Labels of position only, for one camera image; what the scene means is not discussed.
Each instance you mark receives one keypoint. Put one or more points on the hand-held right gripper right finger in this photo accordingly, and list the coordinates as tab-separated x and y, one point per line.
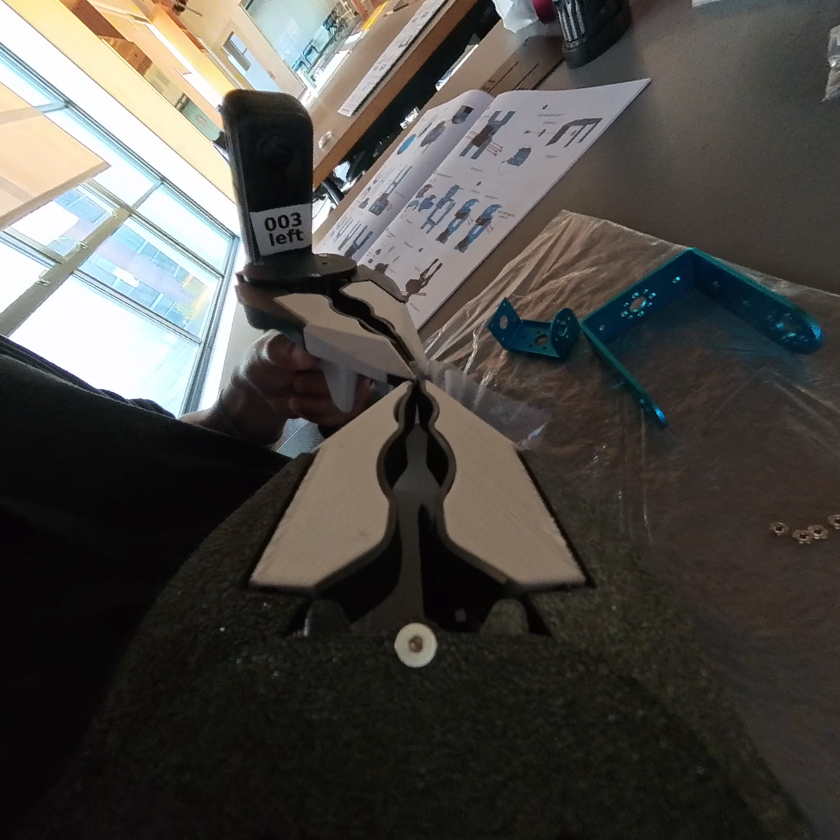
505	518

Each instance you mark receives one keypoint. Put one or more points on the assembly instruction manual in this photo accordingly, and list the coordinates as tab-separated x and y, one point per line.
558	151

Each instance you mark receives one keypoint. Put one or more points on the dark grey desk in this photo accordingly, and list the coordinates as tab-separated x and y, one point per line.
722	164

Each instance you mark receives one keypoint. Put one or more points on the large clear plastic bag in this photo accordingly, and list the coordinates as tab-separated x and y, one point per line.
689	459

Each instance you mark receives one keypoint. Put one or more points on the white plastic wrap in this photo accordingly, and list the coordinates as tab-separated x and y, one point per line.
515	12

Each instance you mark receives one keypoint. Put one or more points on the person's left forearm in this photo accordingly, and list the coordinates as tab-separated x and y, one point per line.
98	394

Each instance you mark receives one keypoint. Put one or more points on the brown cardboard box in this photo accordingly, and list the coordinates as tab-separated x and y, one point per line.
525	62

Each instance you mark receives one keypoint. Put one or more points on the teal metal U bracket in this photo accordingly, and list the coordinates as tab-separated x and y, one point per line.
630	308

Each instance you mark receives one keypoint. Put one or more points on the small teal metal bracket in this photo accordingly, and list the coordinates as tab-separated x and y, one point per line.
525	341

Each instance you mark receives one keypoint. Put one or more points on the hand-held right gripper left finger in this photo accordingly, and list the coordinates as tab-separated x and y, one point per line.
328	518

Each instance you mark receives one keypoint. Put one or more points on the white paper sheet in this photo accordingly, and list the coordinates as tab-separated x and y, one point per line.
387	65

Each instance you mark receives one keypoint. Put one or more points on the person's left hand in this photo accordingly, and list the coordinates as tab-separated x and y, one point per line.
275	387

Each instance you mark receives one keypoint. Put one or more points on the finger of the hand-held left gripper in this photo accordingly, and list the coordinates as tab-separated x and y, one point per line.
387	308
341	341

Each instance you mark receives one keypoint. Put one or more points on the black ribbed cylinder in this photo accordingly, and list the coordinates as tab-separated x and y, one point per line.
590	33

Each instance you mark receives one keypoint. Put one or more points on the tall glass window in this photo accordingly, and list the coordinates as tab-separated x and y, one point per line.
98	262

